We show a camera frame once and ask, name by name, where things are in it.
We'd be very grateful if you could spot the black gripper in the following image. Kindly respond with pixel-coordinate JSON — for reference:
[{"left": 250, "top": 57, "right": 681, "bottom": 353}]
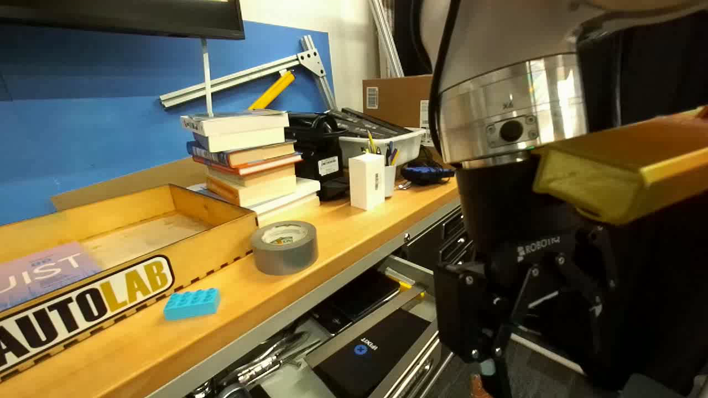
[{"left": 431, "top": 216, "right": 671, "bottom": 398}]

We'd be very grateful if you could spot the open metal drawer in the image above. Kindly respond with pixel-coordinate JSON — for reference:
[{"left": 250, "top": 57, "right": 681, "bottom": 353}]
[{"left": 151, "top": 202, "right": 474, "bottom": 398}]

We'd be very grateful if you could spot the black box with blue logo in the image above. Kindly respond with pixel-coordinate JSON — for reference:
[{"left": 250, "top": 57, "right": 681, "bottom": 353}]
[{"left": 311, "top": 308, "right": 431, "bottom": 398}]

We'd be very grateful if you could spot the dark blue bowl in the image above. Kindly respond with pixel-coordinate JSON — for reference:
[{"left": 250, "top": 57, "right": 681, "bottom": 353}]
[{"left": 398, "top": 162, "right": 457, "bottom": 187}]

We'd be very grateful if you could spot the small white box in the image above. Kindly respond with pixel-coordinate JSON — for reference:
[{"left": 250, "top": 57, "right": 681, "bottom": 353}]
[{"left": 348, "top": 151, "right": 388, "bottom": 215}]

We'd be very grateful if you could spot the grey plastic bin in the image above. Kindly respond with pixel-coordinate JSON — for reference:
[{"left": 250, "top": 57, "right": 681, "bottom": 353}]
[{"left": 327, "top": 107, "right": 430, "bottom": 168}]

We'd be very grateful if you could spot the shiny yellow box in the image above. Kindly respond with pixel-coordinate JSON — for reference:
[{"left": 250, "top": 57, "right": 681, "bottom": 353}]
[{"left": 530, "top": 107, "right": 708, "bottom": 227}]

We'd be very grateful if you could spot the black device with label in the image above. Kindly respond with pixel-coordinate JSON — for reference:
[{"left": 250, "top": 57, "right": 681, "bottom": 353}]
[{"left": 285, "top": 110, "right": 349, "bottom": 203}]

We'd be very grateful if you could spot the brown cardboard box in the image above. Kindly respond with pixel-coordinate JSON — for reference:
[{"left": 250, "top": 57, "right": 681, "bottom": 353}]
[{"left": 361, "top": 73, "right": 435, "bottom": 130}]

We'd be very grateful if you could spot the stack of books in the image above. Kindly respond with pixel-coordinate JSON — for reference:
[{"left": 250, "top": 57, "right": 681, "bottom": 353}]
[{"left": 179, "top": 109, "right": 324, "bottom": 219}]

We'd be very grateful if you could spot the blue toy brick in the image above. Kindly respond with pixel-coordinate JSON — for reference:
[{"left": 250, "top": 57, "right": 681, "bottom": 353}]
[{"left": 162, "top": 285, "right": 224, "bottom": 322}]

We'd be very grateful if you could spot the yellow bar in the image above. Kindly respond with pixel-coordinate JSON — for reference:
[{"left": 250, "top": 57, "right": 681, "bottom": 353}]
[{"left": 248, "top": 68, "right": 297, "bottom": 112}]

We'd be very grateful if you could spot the wooden tray with Autolab sticker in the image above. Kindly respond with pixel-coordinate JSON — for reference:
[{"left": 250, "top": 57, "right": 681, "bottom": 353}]
[{"left": 0, "top": 182, "right": 259, "bottom": 383}]

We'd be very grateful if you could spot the purple printed card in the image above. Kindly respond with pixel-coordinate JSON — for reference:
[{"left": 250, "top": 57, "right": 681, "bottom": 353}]
[{"left": 0, "top": 240, "right": 107, "bottom": 313}]

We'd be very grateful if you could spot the black monitor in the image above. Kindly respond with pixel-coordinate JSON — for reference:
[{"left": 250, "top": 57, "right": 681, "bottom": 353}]
[{"left": 0, "top": 0, "right": 248, "bottom": 41}]

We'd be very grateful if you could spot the grey duct tape roll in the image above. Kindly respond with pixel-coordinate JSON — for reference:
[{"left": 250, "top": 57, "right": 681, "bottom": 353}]
[{"left": 250, "top": 219, "right": 320, "bottom": 276}]

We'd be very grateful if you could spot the aluminium bracket frame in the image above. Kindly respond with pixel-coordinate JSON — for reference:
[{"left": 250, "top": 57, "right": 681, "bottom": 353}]
[{"left": 158, "top": 32, "right": 340, "bottom": 112}]

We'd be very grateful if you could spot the blue wall board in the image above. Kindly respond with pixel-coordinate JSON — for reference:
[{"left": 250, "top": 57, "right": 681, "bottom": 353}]
[{"left": 0, "top": 20, "right": 337, "bottom": 227}]

